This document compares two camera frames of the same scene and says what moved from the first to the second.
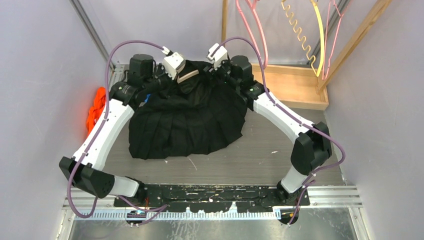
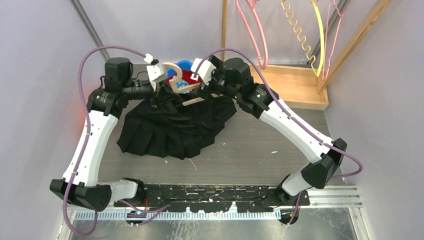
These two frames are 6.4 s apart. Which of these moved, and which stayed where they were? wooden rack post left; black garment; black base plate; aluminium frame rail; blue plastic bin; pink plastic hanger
Moved: black garment; blue plastic bin
Stayed: wooden rack post left; black base plate; aluminium frame rail; pink plastic hanger
